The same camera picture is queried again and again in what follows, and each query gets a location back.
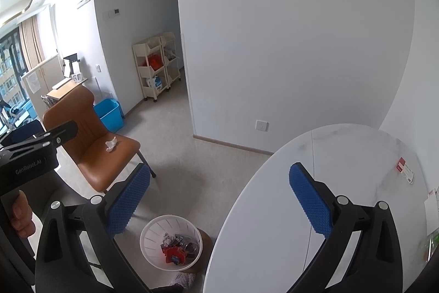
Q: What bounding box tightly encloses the white slotted trash basket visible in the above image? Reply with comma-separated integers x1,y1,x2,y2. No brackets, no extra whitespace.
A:
140,214,203,272

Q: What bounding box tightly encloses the person left hand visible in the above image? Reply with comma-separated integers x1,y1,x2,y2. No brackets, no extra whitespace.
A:
11,190,36,238

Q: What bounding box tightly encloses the wooden side desk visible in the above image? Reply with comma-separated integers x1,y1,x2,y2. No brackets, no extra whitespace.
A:
46,78,88,101

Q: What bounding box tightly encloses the red crumpled wrapper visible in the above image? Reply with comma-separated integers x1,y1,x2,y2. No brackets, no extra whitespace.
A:
161,245,187,266

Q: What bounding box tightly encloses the white crumpled tissue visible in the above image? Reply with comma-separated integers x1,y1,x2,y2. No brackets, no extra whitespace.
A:
105,136,117,153

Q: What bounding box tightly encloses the red white small box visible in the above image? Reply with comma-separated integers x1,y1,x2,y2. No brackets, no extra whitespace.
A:
396,157,415,185

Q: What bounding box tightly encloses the blue plastic bin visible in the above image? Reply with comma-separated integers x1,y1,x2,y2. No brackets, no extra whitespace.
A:
94,98,124,133

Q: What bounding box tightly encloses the beige curtain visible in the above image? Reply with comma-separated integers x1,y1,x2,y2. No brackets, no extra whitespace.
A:
19,15,45,70

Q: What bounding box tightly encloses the white paper sheet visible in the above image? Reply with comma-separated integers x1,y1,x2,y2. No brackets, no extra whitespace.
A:
424,188,439,235

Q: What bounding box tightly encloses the beige storage cart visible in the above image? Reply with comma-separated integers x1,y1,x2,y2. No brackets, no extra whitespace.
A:
132,32,182,102

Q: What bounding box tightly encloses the white wall socket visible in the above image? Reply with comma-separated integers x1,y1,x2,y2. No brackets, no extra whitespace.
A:
255,120,269,132

